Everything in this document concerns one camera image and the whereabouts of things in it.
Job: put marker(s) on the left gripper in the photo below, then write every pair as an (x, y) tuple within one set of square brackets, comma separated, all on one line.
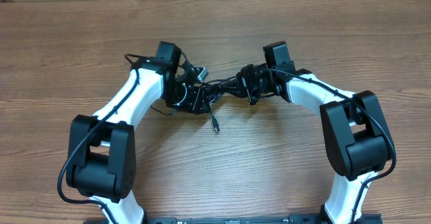
[(201, 100)]

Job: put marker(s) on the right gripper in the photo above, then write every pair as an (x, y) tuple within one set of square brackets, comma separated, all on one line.
[(251, 89)]

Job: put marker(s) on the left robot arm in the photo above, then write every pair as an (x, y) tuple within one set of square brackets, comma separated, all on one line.
[(101, 165)]

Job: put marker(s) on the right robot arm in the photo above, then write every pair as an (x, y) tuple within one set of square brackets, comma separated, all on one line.
[(357, 139)]

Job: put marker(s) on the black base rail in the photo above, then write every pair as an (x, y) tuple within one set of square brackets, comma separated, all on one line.
[(292, 219)]

